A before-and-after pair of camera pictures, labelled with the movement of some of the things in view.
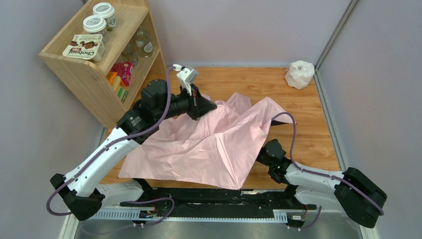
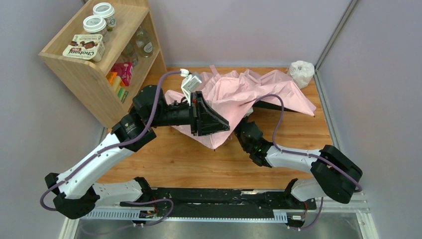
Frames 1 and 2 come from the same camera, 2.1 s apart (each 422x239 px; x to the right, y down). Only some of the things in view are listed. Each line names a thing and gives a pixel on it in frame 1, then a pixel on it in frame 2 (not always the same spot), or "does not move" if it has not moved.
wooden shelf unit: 133,57 does not move
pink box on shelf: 125,70 does not move
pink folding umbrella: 215,148 -> 229,95
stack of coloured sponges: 115,81 does not move
